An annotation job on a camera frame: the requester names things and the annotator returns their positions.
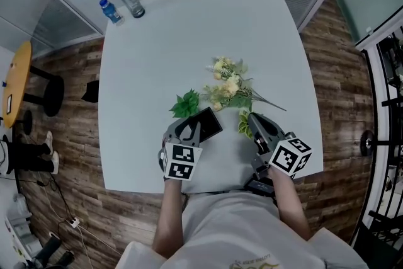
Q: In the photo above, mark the yellow artificial flower bouquet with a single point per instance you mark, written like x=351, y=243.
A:
x=228, y=85

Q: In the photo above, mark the black weight plate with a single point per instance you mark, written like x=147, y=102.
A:
x=366, y=138

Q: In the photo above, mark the black device box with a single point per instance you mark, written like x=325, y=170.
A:
x=259, y=186

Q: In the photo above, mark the black metal rack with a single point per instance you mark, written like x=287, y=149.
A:
x=385, y=141

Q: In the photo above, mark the black square pen holder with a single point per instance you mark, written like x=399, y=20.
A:
x=207, y=124

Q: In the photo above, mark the round wooden table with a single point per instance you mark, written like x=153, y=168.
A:
x=16, y=82

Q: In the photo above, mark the variegated artificial leaf sprig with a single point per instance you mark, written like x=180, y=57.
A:
x=244, y=126

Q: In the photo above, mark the green artificial leaf sprig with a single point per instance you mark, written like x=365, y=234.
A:
x=185, y=104

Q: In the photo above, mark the large black stool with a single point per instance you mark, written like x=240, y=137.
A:
x=52, y=94

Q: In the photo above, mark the person's white shirt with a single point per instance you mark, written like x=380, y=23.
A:
x=242, y=233

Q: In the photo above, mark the blue capped drink bottle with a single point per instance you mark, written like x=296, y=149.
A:
x=111, y=13

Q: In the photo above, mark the person's right forearm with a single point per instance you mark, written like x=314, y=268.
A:
x=291, y=208

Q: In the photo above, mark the small black stool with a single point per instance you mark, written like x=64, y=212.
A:
x=27, y=123

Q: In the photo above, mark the person's left forearm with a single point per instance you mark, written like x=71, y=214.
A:
x=168, y=217

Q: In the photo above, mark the white power strip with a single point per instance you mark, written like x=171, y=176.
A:
x=74, y=222

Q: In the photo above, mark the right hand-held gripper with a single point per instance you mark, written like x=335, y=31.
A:
x=285, y=152

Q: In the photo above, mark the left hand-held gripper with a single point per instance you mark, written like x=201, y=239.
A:
x=181, y=160

